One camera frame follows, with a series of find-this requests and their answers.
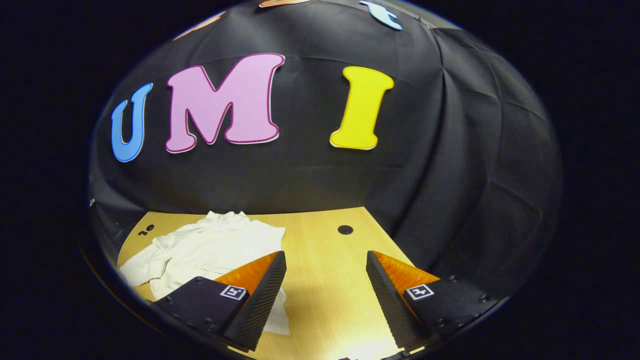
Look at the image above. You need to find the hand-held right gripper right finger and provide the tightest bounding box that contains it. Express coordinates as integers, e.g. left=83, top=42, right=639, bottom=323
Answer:
left=365, top=250, right=503, bottom=351

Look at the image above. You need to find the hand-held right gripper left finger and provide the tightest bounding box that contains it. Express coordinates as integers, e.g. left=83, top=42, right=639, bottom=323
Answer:
left=152, top=250, right=288, bottom=352

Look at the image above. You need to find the white garment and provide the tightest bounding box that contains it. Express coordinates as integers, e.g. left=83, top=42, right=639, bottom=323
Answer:
left=118, top=210, right=291, bottom=336

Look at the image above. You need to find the black backdrop cloth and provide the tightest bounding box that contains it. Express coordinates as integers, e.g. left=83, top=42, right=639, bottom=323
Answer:
left=87, top=0, right=563, bottom=301

